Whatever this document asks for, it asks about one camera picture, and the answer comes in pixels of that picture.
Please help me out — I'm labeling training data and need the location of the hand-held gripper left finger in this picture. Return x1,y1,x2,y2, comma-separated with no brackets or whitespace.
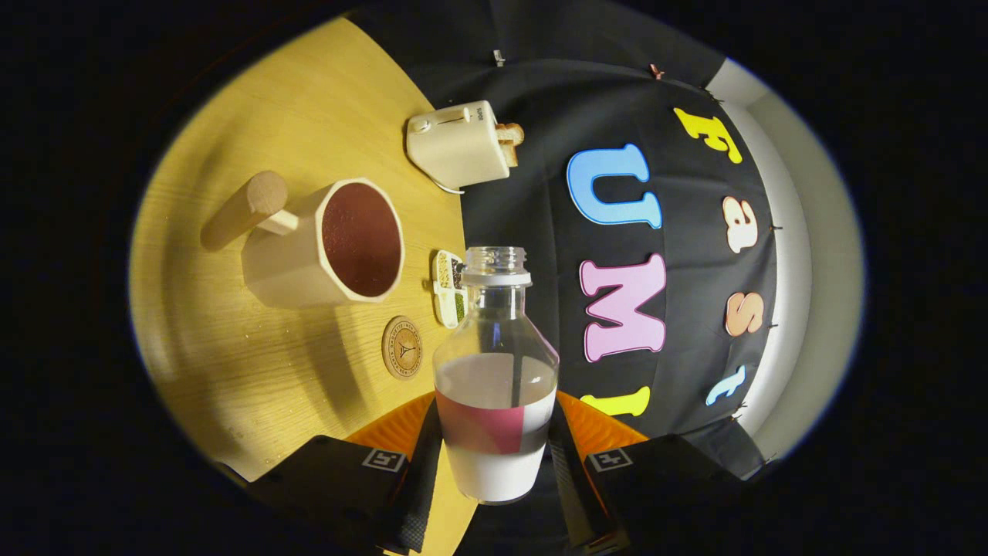
247,392,442,556

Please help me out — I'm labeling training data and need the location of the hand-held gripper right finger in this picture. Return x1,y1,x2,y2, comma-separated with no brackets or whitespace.
548,390,746,556

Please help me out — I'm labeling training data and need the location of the clear juice bottle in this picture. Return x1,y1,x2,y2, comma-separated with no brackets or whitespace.
432,246,560,505

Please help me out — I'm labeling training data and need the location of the round wooden coaster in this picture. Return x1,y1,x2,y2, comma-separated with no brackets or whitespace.
381,315,424,381

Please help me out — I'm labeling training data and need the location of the cream cup with wooden handle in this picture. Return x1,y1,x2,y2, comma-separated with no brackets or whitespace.
201,171,406,310

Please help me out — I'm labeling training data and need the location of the white divided snack dish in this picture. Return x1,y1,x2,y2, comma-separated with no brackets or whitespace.
431,249,466,330

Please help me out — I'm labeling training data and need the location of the wooden table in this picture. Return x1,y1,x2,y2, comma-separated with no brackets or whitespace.
130,17,483,556

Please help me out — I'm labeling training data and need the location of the cream toaster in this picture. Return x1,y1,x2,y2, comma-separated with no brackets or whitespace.
406,100,512,190

